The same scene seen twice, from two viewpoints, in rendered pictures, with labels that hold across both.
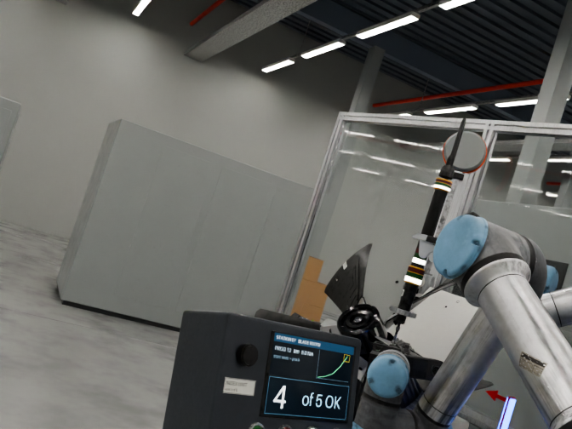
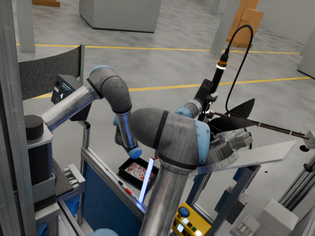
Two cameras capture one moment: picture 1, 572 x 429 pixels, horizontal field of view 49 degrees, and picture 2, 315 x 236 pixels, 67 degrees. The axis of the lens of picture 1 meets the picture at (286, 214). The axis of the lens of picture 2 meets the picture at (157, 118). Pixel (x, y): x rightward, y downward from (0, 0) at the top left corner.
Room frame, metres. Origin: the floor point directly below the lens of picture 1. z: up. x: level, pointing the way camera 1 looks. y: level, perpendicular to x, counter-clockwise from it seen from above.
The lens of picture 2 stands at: (1.11, -1.40, 1.97)
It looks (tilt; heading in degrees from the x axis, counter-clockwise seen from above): 33 degrees down; 75
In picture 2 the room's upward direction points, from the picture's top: 15 degrees clockwise
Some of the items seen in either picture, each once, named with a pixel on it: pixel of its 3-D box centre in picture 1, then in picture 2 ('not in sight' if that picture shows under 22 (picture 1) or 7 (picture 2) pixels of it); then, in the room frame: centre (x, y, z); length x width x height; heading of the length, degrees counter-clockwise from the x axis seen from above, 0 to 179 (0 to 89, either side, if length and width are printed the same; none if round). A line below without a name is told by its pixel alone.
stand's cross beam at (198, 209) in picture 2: not in sight; (202, 214); (1.87, -0.45, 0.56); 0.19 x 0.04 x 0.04; 129
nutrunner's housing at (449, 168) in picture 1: (426, 238); (211, 92); (1.62, -0.37, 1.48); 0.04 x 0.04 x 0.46
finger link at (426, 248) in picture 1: (425, 247); not in sight; (1.59, -0.36, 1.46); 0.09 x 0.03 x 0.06; 58
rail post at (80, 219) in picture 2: not in sight; (82, 192); (1.01, -0.18, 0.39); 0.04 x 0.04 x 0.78; 39
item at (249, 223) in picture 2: not in sight; (248, 227); (1.95, -0.73, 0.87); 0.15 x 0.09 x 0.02; 35
